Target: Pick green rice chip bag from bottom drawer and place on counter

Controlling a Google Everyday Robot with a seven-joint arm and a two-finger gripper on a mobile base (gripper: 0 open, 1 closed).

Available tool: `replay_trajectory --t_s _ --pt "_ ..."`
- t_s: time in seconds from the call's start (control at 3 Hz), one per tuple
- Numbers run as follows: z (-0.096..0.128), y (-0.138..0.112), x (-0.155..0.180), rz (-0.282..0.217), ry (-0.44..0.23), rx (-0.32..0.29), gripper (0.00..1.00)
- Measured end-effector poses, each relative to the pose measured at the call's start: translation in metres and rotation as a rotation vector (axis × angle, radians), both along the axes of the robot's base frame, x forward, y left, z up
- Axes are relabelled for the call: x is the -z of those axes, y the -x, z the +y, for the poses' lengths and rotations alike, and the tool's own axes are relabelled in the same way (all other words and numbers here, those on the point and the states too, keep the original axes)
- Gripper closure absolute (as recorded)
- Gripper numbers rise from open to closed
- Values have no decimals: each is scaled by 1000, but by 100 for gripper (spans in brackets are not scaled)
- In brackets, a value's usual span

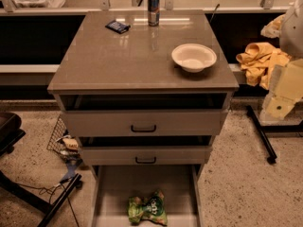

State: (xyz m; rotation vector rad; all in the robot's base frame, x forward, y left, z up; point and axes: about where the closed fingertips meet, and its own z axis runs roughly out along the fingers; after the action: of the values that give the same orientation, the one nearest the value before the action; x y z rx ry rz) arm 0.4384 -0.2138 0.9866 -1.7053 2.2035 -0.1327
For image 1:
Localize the grey drawer cabinet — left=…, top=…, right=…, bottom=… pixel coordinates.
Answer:
left=46, top=9, right=240, bottom=227

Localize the black chair seat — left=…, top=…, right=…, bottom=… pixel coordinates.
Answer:
left=0, top=113, right=26, bottom=156

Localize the green rice chip bag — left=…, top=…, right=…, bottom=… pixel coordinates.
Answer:
left=127, top=190, right=168, bottom=226

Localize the blue clamp tool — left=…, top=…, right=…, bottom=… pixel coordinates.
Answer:
left=60, top=159, right=82, bottom=183

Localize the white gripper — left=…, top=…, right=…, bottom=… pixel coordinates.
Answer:
left=262, top=59, right=303, bottom=120

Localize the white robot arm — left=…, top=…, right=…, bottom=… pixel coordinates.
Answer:
left=260, top=0, right=303, bottom=123

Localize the yellow crumpled cloth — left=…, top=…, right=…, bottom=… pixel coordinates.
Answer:
left=236, top=13, right=292, bottom=91

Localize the top grey drawer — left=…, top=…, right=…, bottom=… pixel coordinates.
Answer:
left=60, top=93, right=230, bottom=137

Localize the dark blue snack packet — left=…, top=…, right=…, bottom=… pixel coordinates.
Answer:
left=105, top=20, right=130, bottom=34

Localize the black stand leg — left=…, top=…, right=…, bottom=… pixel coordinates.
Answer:
left=246, top=106, right=303, bottom=165
left=0, top=171, right=81, bottom=227

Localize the bottom grey drawer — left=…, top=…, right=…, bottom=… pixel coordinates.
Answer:
left=89, top=165, right=204, bottom=227

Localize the black floor cable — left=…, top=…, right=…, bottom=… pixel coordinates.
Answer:
left=17, top=182, right=80, bottom=227

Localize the blue silver drink can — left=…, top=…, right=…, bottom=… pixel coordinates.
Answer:
left=148, top=0, right=160, bottom=26

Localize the wire mesh basket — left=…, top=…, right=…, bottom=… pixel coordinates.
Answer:
left=46, top=117, right=80, bottom=161

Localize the white paper bowl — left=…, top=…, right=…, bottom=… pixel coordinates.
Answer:
left=171, top=44, right=217, bottom=73

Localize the grey drawer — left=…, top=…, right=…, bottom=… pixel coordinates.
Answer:
left=80, top=136, right=212, bottom=166
left=89, top=165, right=204, bottom=227
left=60, top=93, right=230, bottom=137

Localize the middle grey drawer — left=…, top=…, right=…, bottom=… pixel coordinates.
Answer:
left=80, top=136, right=212, bottom=166

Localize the black stand leg left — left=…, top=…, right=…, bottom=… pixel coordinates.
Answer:
left=0, top=171, right=81, bottom=227

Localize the black stand leg right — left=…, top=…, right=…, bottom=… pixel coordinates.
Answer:
left=246, top=106, right=303, bottom=165

